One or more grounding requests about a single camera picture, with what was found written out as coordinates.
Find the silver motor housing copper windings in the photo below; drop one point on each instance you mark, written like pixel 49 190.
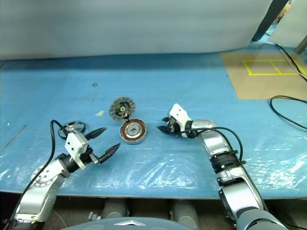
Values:
pixel 133 130

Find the grey robot torso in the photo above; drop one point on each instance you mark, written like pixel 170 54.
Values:
pixel 108 225

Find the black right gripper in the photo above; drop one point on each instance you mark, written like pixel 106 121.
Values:
pixel 176 129

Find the white tape scrap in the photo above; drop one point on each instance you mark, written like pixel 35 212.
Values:
pixel 99 113

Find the brown cardboard sheet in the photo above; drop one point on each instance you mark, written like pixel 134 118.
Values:
pixel 259 86

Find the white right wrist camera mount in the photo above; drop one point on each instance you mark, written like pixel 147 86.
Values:
pixel 180 112

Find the white panel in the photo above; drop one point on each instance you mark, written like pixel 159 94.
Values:
pixel 287 33

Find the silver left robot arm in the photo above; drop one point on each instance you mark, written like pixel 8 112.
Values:
pixel 45 191

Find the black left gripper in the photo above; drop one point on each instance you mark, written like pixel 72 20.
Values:
pixel 88 157

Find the grey rounded cylinder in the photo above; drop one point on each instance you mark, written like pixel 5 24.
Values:
pixel 115 208
pixel 184 210

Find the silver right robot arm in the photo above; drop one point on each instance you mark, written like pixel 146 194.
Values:
pixel 239 191

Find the blue plastic table cover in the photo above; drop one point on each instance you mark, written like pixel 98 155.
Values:
pixel 168 83

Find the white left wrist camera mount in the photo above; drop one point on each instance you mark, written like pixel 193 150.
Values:
pixel 74 146

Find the black spoked rotor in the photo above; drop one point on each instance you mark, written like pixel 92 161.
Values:
pixel 60 132

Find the grey upright post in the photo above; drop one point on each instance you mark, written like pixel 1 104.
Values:
pixel 302 44

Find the white backdrop board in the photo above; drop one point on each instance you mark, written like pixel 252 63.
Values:
pixel 120 24

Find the small metal clip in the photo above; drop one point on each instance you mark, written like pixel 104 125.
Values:
pixel 94 216

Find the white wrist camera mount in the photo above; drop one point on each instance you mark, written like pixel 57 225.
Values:
pixel 74 146
pixel 180 112

